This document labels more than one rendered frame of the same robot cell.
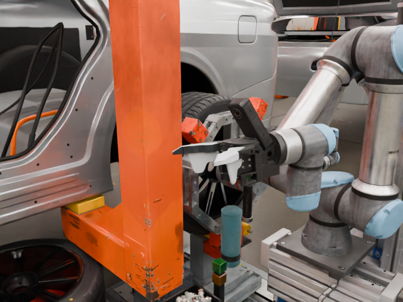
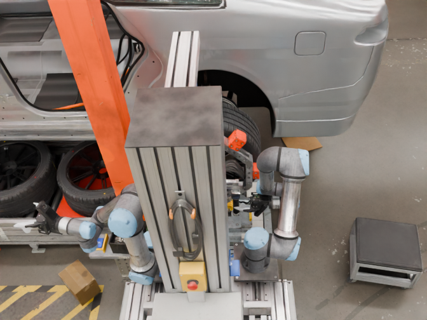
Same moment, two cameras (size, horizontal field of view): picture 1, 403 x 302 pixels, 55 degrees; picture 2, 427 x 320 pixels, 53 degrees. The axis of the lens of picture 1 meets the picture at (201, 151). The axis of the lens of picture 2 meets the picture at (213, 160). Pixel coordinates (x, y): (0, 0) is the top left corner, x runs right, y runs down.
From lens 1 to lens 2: 2.09 m
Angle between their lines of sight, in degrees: 51
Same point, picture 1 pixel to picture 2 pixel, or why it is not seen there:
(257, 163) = (44, 228)
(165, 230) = not seen: hidden behind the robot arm
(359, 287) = (147, 291)
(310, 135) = (72, 229)
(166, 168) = (121, 170)
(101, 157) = not seen: hidden behind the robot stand
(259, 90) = (327, 95)
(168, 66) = (111, 126)
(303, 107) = (108, 206)
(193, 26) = (231, 44)
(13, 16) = not seen: outside the picture
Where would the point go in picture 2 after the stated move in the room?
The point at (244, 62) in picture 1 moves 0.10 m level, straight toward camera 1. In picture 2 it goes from (303, 72) to (290, 78)
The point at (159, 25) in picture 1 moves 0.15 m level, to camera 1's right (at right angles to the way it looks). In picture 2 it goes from (99, 107) to (116, 122)
